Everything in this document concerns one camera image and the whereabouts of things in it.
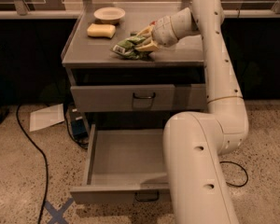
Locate white bowl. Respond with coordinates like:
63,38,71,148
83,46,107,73
94,7,125,24

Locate grey drawer cabinet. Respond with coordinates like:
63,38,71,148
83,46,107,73
63,3,205,130

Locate blue floor tape cross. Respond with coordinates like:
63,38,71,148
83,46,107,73
45,198,74,224

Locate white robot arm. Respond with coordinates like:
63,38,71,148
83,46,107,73
136,0,249,224

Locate closed top drawer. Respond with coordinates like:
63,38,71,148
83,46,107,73
71,84,206,112

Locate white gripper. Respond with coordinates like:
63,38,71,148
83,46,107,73
135,16,178,52

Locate green jalapeno chip bag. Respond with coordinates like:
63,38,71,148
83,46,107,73
111,35,150,60

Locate black cable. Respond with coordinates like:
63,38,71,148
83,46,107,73
15,103,49,224
219,161,249,189

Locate open middle drawer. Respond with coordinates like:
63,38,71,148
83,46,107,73
71,126,171,204

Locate black cable right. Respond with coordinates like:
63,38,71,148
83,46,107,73
219,161,249,189

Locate yellow sponge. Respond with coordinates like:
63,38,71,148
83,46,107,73
87,23,116,38

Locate black cable left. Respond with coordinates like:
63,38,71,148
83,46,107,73
15,103,49,224

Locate white paper sheet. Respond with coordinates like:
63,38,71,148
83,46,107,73
30,104,64,132

